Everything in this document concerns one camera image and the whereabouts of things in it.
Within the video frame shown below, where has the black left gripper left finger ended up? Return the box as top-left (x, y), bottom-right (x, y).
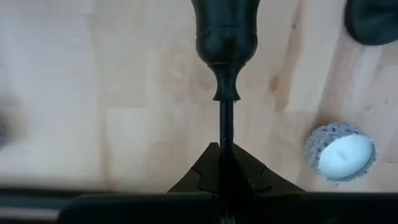
top-left (167, 142), bottom-right (222, 194)

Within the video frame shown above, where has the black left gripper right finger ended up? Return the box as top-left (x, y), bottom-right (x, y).
top-left (231, 142), bottom-right (306, 194)

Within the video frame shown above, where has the patterned tin candle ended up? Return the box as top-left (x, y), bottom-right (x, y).
top-left (304, 122), bottom-right (379, 183)

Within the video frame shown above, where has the black candlestick holder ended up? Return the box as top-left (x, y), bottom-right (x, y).
top-left (344, 0), bottom-right (398, 47)
top-left (190, 0), bottom-right (261, 224)

